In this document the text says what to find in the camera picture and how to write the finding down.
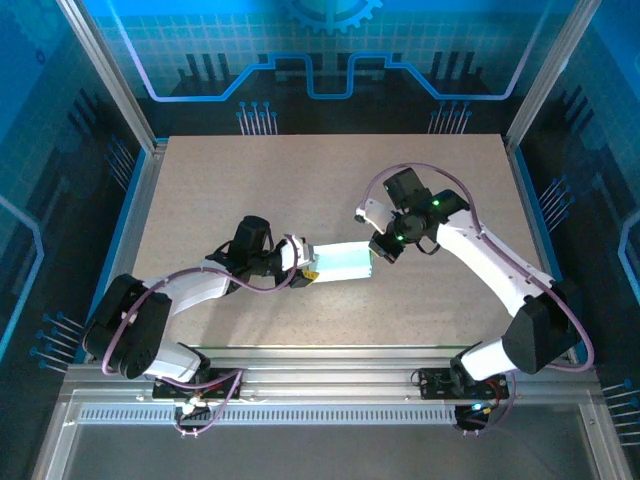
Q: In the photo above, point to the light teal paper box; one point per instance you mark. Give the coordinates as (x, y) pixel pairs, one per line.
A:
(345, 262)

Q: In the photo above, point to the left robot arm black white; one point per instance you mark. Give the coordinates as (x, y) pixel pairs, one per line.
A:
(130, 330)

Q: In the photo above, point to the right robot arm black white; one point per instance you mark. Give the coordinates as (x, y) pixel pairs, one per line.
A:
(480, 255)

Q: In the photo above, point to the black controller board with LEDs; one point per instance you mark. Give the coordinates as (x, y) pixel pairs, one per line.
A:
(192, 410)
(472, 415)

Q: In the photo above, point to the aluminium frame cross rail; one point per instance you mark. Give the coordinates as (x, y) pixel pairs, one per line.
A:
(325, 372)

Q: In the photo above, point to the aluminium frame side rail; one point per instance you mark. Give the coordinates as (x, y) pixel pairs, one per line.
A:
(525, 200)
(146, 200)

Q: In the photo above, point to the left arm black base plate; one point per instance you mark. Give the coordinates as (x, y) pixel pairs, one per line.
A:
(225, 387)

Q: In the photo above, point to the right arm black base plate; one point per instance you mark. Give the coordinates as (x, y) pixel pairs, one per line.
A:
(435, 385)

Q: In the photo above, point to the aluminium frame post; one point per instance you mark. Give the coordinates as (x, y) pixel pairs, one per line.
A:
(110, 75)
(550, 70)

